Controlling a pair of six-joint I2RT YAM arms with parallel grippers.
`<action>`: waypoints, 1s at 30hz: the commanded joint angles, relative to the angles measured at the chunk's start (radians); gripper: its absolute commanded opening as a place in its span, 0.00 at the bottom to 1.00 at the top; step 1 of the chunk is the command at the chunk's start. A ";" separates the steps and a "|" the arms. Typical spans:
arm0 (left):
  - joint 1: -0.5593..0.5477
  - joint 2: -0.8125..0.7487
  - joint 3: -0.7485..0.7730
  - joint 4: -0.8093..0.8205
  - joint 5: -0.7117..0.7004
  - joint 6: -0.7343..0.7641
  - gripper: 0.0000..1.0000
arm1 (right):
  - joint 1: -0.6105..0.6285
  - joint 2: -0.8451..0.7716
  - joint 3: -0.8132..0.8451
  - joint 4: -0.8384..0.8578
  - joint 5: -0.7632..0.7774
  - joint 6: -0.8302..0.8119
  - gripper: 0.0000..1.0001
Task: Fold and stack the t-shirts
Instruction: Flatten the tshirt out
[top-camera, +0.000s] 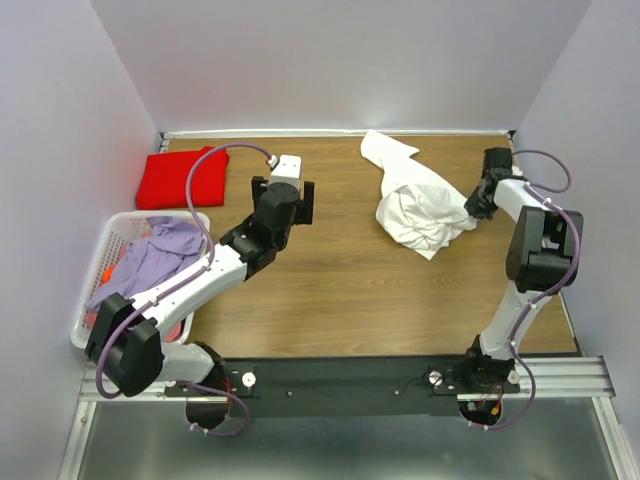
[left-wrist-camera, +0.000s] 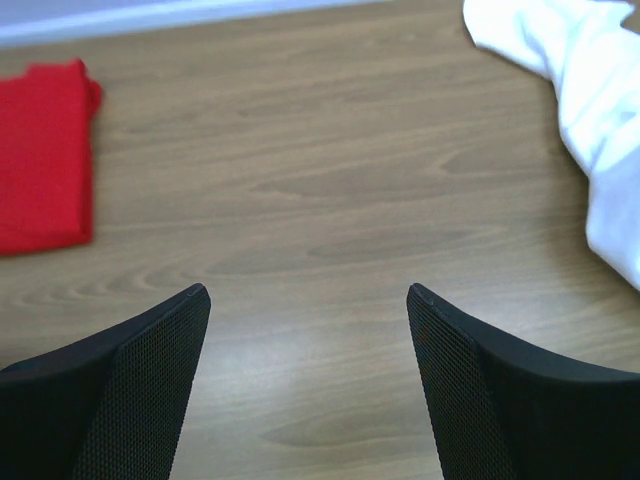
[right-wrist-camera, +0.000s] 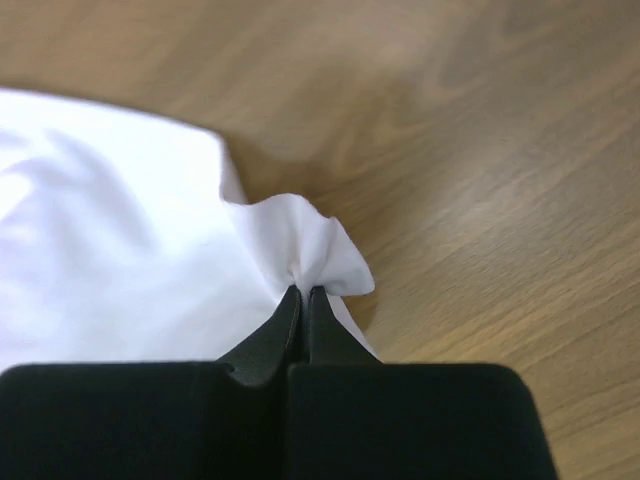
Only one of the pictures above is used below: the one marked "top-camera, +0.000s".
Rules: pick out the aluminium rail frame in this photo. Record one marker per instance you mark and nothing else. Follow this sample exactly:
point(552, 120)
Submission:
point(559, 425)

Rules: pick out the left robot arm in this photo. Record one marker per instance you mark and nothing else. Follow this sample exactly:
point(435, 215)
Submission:
point(126, 343)

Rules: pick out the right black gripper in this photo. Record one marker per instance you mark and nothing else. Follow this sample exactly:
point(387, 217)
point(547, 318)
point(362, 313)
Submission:
point(475, 210)

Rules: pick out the lavender t-shirt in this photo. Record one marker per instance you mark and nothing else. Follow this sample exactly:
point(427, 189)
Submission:
point(173, 245)

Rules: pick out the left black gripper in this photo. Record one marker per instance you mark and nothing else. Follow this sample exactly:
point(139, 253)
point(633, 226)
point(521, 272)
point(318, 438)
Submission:
point(303, 214)

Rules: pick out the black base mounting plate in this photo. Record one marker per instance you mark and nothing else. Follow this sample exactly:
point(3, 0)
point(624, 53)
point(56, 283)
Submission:
point(350, 386)

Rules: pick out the white t-shirt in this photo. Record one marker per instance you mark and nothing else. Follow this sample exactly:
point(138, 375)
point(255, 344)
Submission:
point(418, 209)

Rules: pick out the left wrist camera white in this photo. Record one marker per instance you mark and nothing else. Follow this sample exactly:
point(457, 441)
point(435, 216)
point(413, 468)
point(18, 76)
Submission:
point(285, 169)

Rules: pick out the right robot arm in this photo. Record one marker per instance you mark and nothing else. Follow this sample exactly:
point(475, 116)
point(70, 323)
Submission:
point(542, 258)

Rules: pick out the folded red t-shirt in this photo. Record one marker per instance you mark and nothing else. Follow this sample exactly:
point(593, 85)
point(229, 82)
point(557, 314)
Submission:
point(163, 183)

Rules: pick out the white plastic laundry basket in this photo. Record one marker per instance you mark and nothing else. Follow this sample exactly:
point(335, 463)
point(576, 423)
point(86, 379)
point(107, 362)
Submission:
point(118, 232)

